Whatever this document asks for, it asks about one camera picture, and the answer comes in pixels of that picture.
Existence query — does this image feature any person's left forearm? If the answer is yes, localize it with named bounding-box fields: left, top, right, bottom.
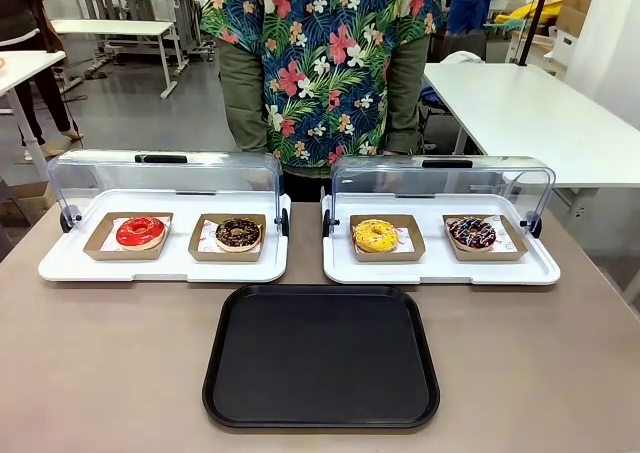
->
left=384, top=35, right=431, bottom=157

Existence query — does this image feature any person's right forearm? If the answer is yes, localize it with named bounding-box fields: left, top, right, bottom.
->
left=216, top=38, right=270, bottom=154

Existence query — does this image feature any yellow sprinkled donut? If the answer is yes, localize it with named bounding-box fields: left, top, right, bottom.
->
left=352, top=218, right=400, bottom=255

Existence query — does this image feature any chocolate sprinkled donut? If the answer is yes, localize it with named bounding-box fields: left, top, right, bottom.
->
left=214, top=217, right=263, bottom=253

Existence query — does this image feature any brown cardboard donut tray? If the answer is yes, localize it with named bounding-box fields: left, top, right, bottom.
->
left=349, top=214, right=426, bottom=264
left=187, top=213, right=268, bottom=264
left=82, top=211, right=174, bottom=261
left=441, top=214, right=529, bottom=263

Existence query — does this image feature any black plastic serving tray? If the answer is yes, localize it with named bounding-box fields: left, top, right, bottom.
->
left=201, top=284, right=441, bottom=430

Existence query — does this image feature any dark purple drizzled donut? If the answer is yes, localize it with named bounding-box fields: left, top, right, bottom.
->
left=447, top=216, right=498, bottom=252

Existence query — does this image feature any red glazed donut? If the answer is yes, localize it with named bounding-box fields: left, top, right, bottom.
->
left=115, top=215, right=167, bottom=252

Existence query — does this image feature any white display case base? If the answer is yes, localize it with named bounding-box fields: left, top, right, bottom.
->
left=37, top=188, right=292, bottom=284
left=320, top=192, right=562, bottom=287

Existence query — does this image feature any clear display case lid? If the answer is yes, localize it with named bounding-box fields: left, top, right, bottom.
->
left=47, top=148, right=290, bottom=237
left=322, top=154, right=557, bottom=240

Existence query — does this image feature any person in floral shirt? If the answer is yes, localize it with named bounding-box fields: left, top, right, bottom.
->
left=199, top=0, right=449, bottom=203

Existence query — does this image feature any large white table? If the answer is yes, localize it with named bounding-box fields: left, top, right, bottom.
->
left=422, top=61, right=640, bottom=190

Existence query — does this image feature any person in blue apron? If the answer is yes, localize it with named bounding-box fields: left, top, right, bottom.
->
left=442, top=0, right=501, bottom=49

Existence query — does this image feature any white desk with legs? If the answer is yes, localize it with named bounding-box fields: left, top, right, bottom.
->
left=50, top=18, right=190, bottom=100
left=0, top=50, right=68, bottom=184

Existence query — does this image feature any black pole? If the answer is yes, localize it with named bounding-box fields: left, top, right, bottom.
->
left=516, top=0, right=555, bottom=68

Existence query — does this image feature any yellow bag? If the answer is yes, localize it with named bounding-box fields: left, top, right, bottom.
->
left=511, top=0, right=565, bottom=29

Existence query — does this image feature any cardboard box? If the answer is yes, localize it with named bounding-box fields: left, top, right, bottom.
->
left=555, top=0, right=598, bottom=39

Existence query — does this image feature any person in dark clothes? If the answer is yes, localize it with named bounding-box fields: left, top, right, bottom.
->
left=0, top=0, right=85, bottom=145

